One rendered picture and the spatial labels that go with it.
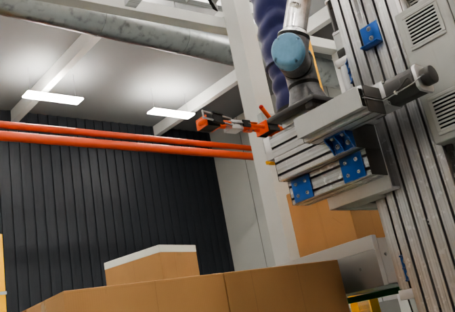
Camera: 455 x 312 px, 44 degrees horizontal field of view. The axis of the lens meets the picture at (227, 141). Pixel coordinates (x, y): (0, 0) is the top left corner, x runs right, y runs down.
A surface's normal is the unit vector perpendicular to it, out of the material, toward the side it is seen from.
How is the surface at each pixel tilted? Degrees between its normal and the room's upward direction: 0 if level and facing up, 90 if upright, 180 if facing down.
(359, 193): 90
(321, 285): 90
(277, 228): 90
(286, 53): 97
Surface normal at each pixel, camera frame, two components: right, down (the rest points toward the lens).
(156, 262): -0.61, -0.15
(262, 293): 0.55, -0.36
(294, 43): -0.36, -0.11
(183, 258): 0.77, -0.33
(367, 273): -0.81, -0.04
